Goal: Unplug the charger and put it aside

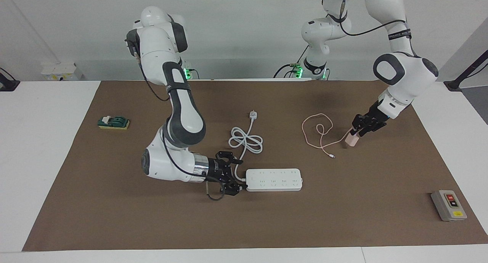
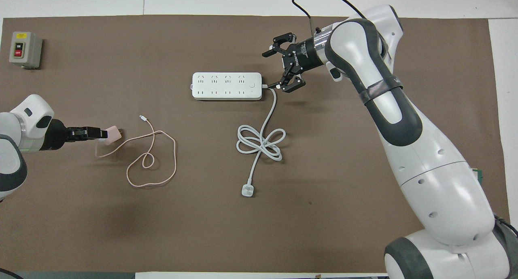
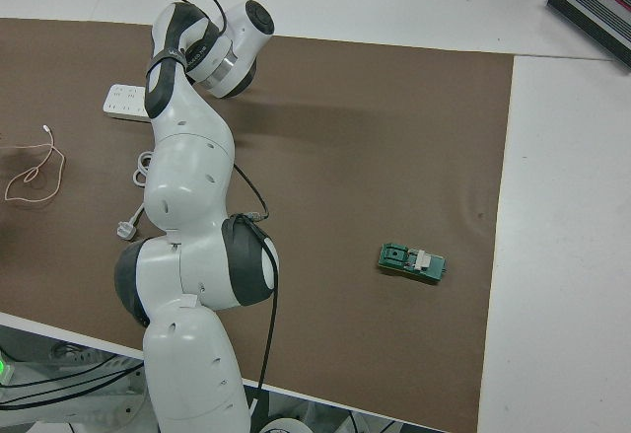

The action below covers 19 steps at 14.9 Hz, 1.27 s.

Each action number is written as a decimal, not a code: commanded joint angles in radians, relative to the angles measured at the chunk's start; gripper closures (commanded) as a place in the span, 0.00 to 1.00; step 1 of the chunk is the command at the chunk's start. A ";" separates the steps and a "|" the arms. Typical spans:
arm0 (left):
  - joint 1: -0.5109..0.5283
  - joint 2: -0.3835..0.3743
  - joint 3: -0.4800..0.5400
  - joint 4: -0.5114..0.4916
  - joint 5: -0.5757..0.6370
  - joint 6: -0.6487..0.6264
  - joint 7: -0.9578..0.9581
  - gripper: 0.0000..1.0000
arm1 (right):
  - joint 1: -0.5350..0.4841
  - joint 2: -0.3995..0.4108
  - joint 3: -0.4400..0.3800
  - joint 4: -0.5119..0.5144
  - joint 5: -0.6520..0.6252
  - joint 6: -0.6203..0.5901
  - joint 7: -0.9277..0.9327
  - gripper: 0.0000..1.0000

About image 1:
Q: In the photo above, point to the white box yellow labels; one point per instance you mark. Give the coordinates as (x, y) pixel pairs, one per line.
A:
(61, 71)

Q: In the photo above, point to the white power strip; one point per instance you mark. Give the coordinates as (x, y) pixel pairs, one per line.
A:
(274, 180)

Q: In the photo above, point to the green lit connector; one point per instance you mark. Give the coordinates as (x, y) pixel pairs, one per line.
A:
(188, 73)
(297, 70)

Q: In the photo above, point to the black angled stand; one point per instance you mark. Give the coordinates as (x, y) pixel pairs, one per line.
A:
(453, 84)

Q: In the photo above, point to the green knife switch yellow base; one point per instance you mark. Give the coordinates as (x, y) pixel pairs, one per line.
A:
(114, 122)

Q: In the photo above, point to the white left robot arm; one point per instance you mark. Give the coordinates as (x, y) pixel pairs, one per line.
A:
(411, 76)

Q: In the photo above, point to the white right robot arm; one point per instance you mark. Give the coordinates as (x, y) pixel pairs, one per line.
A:
(187, 114)

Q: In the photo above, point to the brown table mat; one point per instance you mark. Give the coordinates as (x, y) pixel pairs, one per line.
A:
(114, 209)

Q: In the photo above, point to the grey on off switch box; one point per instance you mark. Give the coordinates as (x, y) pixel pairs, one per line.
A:
(444, 207)

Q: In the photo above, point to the pink charger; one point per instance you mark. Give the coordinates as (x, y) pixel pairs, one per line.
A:
(350, 141)

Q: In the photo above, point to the black clamp mount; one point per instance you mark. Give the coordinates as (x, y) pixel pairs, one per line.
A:
(7, 84)

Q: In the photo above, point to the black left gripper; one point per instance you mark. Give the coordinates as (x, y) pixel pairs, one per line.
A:
(373, 118)

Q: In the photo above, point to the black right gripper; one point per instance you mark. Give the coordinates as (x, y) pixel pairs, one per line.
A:
(219, 172)

